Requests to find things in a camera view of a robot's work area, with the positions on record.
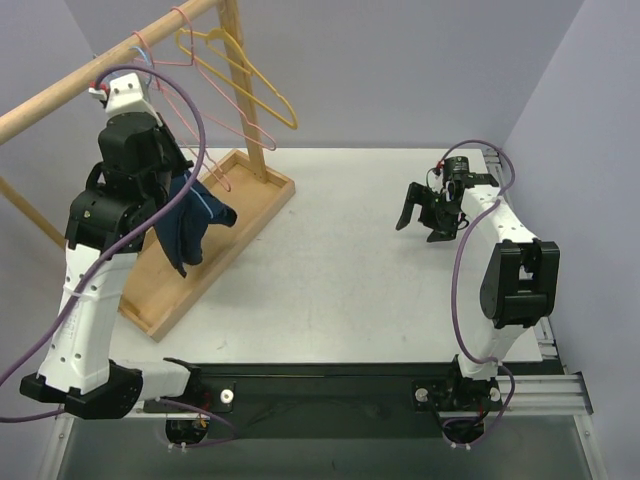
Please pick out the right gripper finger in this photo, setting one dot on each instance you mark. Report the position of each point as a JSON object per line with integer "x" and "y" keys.
{"x": 441, "y": 236}
{"x": 410, "y": 201}

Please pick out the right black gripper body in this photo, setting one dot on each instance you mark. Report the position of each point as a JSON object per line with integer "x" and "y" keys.
{"x": 433, "y": 216}

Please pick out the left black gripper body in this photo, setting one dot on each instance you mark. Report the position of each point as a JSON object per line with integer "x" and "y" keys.
{"x": 167, "y": 163}

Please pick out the dark blue denim trousers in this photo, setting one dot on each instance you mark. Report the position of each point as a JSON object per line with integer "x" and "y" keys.
{"x": 181, "y": 230}

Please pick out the blue wire hanger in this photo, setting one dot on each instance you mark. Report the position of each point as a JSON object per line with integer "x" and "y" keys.
{"x": 197, "y": 194}

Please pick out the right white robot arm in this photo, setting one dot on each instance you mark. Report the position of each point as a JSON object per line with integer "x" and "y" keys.
{"x": 470, "y": 362}

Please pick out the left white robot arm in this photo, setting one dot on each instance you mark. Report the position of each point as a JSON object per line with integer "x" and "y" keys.
{"x": 104, "y": 236}

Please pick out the yellow plastic hanger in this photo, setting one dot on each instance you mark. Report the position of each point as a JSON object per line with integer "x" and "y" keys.
{"x": 225, "y": 46}

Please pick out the aluminium frame rail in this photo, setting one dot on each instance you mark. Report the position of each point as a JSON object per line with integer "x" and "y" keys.
{"x": 550, "y": 360}

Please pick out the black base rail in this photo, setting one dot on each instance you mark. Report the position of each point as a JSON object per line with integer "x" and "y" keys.
{"x": 375, "y": 401}

